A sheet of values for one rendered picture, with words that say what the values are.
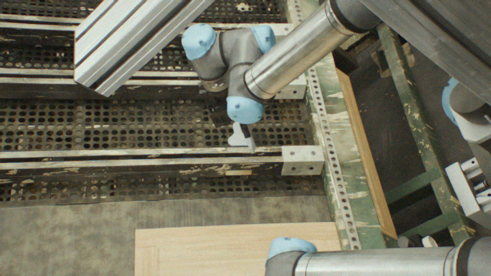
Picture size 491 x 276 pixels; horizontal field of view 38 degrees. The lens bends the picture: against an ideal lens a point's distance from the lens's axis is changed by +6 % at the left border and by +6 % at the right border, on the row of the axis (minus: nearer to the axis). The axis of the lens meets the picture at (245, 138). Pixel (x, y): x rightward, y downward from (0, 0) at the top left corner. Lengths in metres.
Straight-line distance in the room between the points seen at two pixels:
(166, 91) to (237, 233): 0.56
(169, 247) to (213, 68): 0.60
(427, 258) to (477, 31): 0.28
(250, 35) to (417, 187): 1.50
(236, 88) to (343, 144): 0.83
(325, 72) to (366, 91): 1.09
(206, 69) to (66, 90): 0.81
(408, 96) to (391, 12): 2.31
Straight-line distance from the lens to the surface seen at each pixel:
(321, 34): 1.18
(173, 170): 1.99
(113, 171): 1.99
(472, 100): 1.00
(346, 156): 2.09
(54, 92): 2.21
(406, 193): 2.79
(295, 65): 1.24
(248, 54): 1.39
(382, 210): 2.67
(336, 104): 2.23
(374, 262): 0.90
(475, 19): 0.73
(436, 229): 2.67
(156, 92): 2.20
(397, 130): 3.18
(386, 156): 3.16
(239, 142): 1.62
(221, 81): 1.50
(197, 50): 1.43
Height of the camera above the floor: 2.34
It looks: 37 degrees down
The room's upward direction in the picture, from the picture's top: 61 degrees counter-clockwise
